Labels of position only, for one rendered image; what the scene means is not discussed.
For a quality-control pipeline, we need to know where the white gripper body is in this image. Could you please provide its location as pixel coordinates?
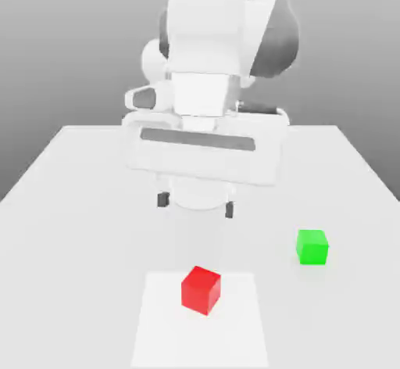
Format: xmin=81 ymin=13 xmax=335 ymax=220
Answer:
xmin=120 ymin=108 xmax=291 ymax=188

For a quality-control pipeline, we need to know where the small red cube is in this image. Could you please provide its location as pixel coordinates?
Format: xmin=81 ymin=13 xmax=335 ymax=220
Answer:
xmin=180 ymin=265 xmax=222 ymax=317

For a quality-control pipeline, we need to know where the small green cube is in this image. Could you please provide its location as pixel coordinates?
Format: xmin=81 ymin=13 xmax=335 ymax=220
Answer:
xmin=295 ymin=228 xmax=330 ymax=266

